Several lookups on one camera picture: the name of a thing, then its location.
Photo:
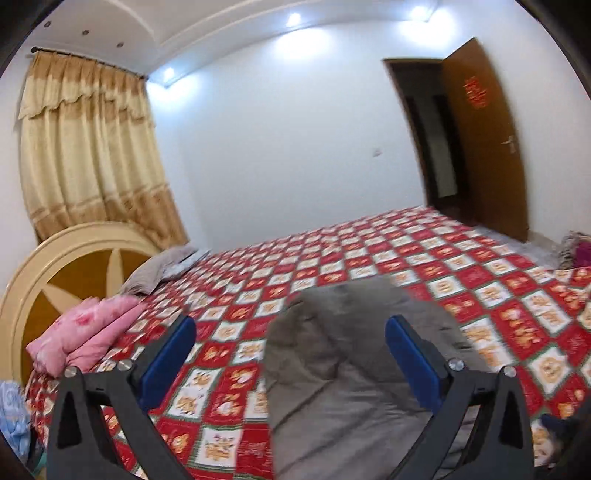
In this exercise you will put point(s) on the cream wooden headboard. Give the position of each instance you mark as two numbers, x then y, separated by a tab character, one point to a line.
88	260

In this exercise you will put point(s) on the dark door frame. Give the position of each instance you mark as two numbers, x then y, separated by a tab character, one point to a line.
419	84

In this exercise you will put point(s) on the pink folded quilt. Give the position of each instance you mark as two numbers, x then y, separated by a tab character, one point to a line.
83	335

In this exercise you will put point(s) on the red double happiness sticker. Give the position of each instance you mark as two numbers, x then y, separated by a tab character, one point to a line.
477	95

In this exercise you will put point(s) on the brown wooden door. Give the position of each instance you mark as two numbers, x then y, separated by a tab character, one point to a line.
498	188

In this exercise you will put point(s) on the grey puffer jacket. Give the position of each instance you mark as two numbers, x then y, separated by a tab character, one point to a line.
339	405

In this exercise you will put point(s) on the blue patterned cloth pile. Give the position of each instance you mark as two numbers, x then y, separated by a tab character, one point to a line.
15	418

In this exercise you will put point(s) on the pink clothes on floor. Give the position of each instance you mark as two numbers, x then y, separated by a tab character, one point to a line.
574	250

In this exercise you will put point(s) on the striped grey pillow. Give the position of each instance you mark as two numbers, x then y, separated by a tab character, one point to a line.
166	266

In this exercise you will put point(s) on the red patterned bed sheet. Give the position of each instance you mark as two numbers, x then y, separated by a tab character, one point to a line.
513	311

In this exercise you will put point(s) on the metal door handle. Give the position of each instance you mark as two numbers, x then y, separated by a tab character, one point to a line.
510	143

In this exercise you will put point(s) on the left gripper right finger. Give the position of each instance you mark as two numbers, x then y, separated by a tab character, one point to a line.
500	443

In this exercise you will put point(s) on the beige gold curtain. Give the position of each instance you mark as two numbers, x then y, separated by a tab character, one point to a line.
88	150

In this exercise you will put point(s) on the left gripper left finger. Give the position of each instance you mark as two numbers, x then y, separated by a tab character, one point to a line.
80	445

